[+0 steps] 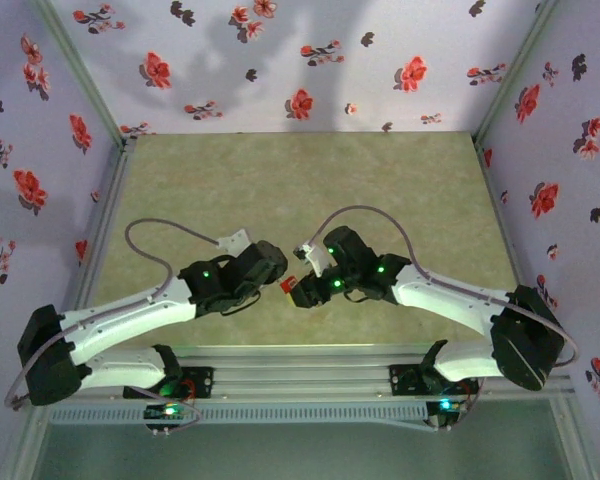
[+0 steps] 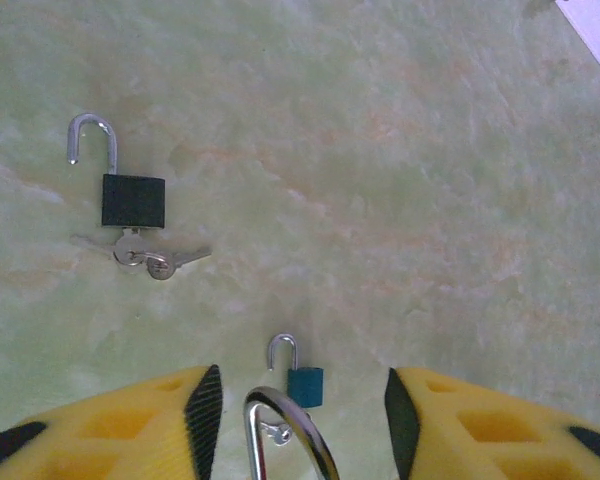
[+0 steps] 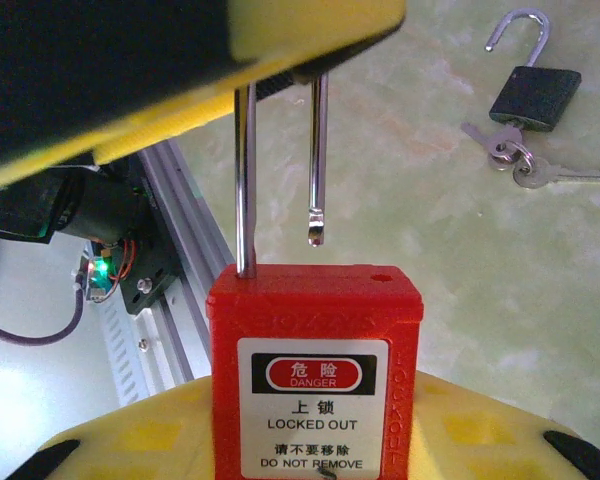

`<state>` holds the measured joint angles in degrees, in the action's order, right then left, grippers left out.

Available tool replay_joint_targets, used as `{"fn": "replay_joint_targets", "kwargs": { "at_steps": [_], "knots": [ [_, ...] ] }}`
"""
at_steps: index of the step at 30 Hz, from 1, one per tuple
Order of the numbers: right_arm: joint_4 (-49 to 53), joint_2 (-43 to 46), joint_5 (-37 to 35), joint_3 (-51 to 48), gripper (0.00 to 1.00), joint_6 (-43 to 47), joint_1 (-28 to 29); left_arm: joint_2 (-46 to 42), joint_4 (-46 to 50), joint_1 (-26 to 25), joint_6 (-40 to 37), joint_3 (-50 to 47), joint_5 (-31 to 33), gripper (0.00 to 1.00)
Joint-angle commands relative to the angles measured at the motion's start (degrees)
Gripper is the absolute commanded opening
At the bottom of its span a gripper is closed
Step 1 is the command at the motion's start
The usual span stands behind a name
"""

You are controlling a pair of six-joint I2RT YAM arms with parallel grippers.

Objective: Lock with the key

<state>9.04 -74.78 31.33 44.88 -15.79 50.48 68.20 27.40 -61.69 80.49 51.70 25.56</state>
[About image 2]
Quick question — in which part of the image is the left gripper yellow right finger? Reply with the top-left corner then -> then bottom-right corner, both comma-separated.
384,367 -> 600,480

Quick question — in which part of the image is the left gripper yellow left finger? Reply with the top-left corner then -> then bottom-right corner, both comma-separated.
0,364 -> 225,480

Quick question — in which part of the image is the small silver key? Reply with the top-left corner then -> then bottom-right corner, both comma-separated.
259,409 -> 312,446

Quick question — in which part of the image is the silver key bunch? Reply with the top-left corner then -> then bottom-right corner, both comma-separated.
69,227 -> 214,282

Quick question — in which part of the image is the red padlock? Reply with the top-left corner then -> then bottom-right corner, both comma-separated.
243,385 -> 341,480

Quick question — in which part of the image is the blue padlock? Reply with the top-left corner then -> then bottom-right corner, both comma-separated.
267,333 -> 325,409

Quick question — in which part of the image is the black padlock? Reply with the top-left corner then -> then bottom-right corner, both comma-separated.
67,112 -> 167,230

